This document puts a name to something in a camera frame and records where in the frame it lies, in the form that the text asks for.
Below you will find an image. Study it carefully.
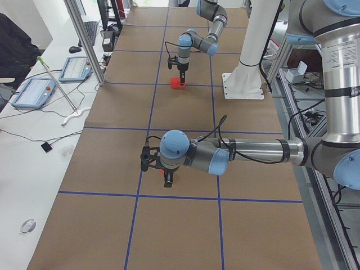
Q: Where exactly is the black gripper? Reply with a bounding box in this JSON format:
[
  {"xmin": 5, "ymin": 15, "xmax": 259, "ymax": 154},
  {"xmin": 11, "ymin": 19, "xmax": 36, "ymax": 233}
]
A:
[
  {"xmin": 178, "ymin": 61, "xmax": 188, "ymax": 84},
  {"xmin": 161, "ymin": 167, "xmax": 177, "ymax": 188}
]

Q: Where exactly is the black power adapter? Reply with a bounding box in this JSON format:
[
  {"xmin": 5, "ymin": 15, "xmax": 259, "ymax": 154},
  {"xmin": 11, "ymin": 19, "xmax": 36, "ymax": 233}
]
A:
[{"xmin": 102, "ymin": 30, "xmax": 114, "ymax": 52}]

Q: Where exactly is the black keyboard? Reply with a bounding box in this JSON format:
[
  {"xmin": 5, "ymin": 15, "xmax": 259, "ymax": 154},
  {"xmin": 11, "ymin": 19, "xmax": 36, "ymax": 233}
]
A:
[{"xmin": 83, "ymin": 21, "xmax": 98, "ymax": 46}]

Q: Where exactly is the far blue teach pendant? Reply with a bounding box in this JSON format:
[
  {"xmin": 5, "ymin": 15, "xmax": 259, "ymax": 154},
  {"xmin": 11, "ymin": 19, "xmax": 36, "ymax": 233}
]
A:
[{"xmin": 58, "ymin": 57, "xmax": 92, "ymax": 83}]

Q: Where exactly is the blue teach pendant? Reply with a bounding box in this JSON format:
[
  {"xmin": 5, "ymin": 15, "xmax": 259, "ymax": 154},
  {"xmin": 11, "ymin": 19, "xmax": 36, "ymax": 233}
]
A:
[
  {"xmin": 58, "ymin": 57, "xmax": 92, "ymax": 83},
  {"xmin": 12, "ymin": 78, "xmax": 56, "ymax": 109}
]

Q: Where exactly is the small white open box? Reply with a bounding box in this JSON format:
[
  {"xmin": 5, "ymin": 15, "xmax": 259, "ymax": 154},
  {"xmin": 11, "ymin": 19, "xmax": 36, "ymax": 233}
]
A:
[{"xmin": 285, "ymin": 61, "xmax": 308, "ymax": 84}]

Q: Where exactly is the black computer mouse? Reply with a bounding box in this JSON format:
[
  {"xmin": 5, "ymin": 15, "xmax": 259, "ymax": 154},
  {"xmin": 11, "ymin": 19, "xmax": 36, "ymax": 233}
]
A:
[{"xmin": 69, "ymin": 46, "xmax": 82, "ymax": 53}]

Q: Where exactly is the small black square pad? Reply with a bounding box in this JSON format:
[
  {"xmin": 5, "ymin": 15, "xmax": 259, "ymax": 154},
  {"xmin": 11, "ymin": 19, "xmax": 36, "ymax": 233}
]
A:
[{"xmin": 41, "ymin": 142, "xmax": 53, "ymax": 153}]

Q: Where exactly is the metal rod with green tip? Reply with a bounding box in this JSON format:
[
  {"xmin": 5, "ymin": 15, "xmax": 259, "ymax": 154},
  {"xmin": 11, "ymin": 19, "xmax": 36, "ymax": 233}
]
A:
[{"xmin": 37, "ymin": 56, "xmax": 77, "ymax": 112}]

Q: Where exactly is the near blue teach pendant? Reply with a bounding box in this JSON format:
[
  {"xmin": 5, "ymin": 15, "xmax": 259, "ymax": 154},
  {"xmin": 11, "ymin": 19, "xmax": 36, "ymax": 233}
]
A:
[{"xmin": 12, "ymin": 78, "xmax": 56, "ymax": 109}]

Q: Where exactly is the clear tape roll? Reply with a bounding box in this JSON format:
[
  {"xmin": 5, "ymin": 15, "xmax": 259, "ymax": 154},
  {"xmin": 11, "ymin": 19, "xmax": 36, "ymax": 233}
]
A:
[{"xmin": 19, "ymin": 219, "xmax": 37, "ymax": 235}]

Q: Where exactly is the person in black clothes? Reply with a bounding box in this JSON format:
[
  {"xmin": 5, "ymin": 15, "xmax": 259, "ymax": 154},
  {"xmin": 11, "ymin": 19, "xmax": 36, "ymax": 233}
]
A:
[{"xmin": 1, "ymin": 13, "xmax": 42, "ymax": 89}]

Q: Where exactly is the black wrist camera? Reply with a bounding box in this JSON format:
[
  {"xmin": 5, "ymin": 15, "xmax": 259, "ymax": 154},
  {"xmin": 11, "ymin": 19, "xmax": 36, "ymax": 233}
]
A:
[
  {"xmin": 167, "ymin": 56, "xmax": 178, "ymax": 70},
  {"xmin": 140, "ymin": 146, "xmax": 162, "ymax": 172}
]

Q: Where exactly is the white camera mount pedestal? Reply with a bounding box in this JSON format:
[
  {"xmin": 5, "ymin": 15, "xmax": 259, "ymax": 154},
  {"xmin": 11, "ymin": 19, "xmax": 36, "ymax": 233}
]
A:
[{"xmin": 222, "ymin": 0, "xmax": 282, "ymax": 100}]

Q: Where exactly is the aluminium frame post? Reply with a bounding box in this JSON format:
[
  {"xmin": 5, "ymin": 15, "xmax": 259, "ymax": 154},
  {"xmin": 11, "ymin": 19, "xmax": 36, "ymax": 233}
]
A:
[{"xmin": 64, "ymin": 0, "xmax": 105, "ymax": 87}]

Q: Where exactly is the aluminium side frame rail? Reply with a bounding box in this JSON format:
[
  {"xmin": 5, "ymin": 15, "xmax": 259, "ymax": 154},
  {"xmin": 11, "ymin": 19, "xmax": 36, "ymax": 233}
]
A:
[{"xmin": 269, "ymin": 38, "xmax": 359, "ymax": 269}]

